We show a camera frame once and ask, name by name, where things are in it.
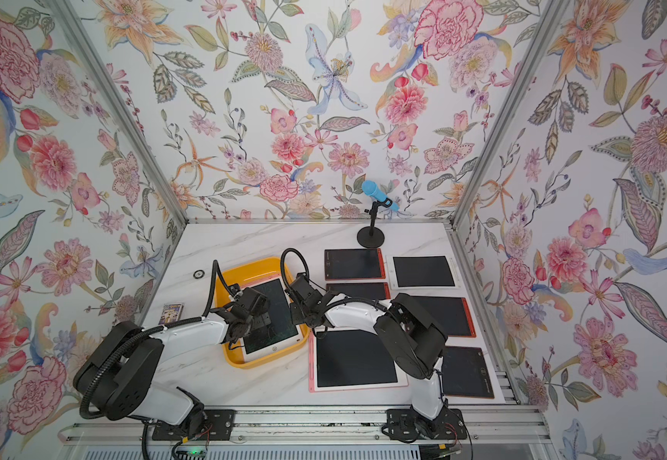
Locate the red writing tablet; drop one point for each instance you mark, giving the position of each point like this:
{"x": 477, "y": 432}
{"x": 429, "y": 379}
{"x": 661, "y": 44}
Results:
{"x": 466, "y": 374}
{"x": 376, "y": 291}
{"x": 451, "y": 313}
{"x": 353, "y": 264}

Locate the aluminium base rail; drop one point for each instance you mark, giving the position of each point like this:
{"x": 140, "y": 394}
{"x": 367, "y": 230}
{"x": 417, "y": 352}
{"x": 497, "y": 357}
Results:
{"x": 321, "y": 432}

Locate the yellow plastic storage box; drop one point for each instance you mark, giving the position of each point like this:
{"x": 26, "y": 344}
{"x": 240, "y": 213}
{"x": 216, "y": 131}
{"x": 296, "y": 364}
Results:
{"x": 247, "y": 276}

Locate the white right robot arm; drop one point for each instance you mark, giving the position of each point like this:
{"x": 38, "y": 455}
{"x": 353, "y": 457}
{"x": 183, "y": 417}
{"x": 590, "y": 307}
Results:
{"x": 412, "y": 338}

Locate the pink writing tablet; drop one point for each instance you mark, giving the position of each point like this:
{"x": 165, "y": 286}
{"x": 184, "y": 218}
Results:
{"x": 352, "y": 360}
{"x": 277, "y": 332}

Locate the black microphone stand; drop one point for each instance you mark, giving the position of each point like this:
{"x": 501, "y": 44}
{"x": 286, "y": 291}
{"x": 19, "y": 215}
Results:
{"x": 371, "y": 237}

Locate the white writing tablet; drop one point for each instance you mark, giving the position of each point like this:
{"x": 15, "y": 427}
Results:
{"x": 424, "y": 272}

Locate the small card box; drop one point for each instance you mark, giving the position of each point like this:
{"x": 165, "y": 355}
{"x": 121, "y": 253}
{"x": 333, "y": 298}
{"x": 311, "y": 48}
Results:
{"x": 171, "y": 313}

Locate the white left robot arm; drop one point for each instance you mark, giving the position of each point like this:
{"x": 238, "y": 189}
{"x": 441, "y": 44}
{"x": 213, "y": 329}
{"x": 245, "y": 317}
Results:
{"x": 118, "y": 380}

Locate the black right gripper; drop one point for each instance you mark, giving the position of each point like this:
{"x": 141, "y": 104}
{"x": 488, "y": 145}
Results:
{"x": 297, "y": 316}

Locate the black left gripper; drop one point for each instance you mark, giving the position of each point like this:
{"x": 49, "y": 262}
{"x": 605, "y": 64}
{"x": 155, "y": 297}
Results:
{"x": 264, "y": 310}

